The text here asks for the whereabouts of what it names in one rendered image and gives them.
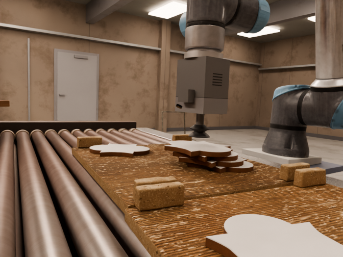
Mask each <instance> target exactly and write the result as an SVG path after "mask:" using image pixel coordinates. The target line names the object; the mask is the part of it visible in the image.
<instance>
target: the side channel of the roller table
mask: <svg viewBox="0 0 343 257"><path fill-rule="evenodd" d="M63 129H66V130H68V131H70V132H71V131H72V130H74V129H79V130H81V131H82V132H83V131H84V130H86V129H92V130H94V131H96V130H97V129H104V130H106V131H107V130H108V129H115V130H118V129H127V130H128V129H136V122H135V121H0V134H1V132H2V131H5V130H10V131H12V132H13V133H14V134H16V133H17V132H18V131H19V130H26V131H27V132H29V134H31V132H32V131H33V130H41V131H42V132H43V133H45V132H46V131H47V130H55V131H56V132H57V133H58V132H59V131H60V130H63ZM14 142H17V141H16V139H14Z"/></svg>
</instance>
